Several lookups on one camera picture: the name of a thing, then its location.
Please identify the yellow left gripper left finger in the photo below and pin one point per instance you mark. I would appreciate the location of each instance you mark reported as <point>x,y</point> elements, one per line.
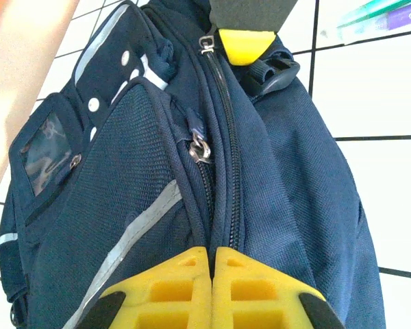
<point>140,284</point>

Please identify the purple marker pen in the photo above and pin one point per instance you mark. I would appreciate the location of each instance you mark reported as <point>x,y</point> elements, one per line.
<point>404,17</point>

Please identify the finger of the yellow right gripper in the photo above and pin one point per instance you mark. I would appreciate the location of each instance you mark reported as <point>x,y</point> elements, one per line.
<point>246,44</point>

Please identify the navy blue student backpack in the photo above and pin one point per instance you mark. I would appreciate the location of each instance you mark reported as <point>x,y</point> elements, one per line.
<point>287,171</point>

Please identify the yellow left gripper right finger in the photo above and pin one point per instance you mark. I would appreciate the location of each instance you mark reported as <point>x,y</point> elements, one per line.
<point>287,288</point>

